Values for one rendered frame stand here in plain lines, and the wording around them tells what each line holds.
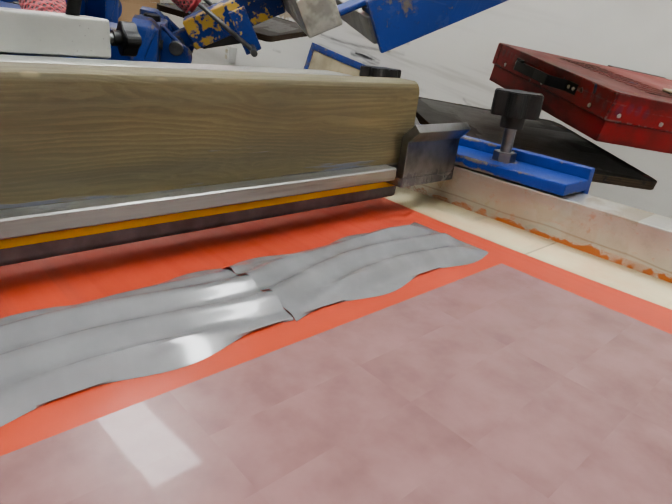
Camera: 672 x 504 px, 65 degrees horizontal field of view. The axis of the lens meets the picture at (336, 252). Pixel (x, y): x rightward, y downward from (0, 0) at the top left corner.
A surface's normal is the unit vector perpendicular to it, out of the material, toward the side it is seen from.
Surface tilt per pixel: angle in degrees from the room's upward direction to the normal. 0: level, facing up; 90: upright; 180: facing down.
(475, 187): 90
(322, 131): 81
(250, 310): 24
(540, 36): 90
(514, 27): 90
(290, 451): 9
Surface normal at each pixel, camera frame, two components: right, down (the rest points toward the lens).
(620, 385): 0.11, -0.92
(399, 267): 0.49, -0.53
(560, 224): -0.73, 0.19
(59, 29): 0.67, 0.35
